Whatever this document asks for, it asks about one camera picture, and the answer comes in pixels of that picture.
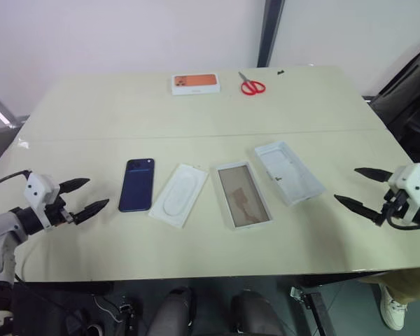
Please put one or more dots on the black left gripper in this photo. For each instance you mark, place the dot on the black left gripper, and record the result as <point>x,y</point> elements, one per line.
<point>58,213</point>

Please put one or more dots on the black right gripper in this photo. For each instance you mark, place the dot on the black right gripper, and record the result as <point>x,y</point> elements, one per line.
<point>395,204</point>

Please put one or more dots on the dark blue smartphone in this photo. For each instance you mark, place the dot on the dark blue smartphone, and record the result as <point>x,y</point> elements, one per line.
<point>136,189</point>

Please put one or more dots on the white phone box lid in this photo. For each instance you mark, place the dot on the white phone box lid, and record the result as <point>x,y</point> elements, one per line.
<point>290,171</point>

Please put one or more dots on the white moulded insert tray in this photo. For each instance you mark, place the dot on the white moulded insert tray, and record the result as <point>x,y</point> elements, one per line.
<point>178,196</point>

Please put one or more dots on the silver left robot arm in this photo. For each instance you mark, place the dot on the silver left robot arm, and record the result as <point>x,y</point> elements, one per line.
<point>0,227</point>

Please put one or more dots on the white phone box base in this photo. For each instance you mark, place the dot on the white phone box base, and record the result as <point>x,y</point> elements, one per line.
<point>243,196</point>

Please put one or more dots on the orange print phone box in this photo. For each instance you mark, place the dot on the orange print phone box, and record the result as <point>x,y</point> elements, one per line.
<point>195,83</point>

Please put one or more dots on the black chair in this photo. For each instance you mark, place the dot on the black chair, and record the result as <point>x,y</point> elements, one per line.
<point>409,105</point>

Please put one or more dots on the khaki trouser leg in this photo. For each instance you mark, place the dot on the khaki trouser leg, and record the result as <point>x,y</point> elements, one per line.
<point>406,283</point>

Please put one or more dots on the white sneaker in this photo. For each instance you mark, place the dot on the white sneaker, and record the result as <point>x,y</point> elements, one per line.
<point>392,308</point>

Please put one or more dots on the dark rounded shape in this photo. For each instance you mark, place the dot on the dark rounded shape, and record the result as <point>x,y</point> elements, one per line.
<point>173,311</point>
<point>255,315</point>

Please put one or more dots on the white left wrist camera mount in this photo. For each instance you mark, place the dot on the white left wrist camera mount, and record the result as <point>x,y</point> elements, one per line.
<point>38,187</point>

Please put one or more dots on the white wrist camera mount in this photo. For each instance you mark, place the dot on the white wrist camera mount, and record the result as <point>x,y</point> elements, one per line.
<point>38,187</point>
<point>413,180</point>

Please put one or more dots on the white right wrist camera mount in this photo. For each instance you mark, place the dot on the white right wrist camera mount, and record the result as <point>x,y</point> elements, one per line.
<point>413,180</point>

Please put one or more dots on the metal frame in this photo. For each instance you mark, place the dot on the metal frame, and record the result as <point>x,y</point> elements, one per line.
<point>3,112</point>

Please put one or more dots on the metal table leg bracket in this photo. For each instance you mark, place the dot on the metal table leg bracket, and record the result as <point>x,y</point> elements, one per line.
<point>309,304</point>

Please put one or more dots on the dark vertical post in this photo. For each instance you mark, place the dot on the dark vertical post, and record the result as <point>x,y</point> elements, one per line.
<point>270,31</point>

